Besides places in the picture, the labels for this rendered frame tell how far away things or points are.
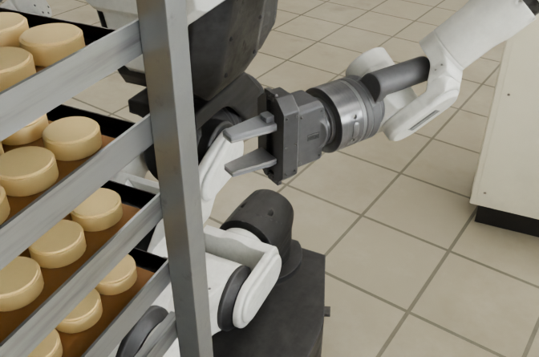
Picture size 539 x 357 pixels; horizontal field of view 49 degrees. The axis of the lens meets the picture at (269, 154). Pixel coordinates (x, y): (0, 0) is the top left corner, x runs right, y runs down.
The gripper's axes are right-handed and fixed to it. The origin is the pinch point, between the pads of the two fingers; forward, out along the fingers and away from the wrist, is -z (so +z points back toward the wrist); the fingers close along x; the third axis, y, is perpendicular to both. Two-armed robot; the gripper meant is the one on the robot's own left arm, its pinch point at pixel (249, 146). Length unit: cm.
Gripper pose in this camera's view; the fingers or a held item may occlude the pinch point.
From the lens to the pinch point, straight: 71.8
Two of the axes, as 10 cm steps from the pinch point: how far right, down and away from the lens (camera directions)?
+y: 5.7, 4.5, -6.9
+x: 0.0, -8.4, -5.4
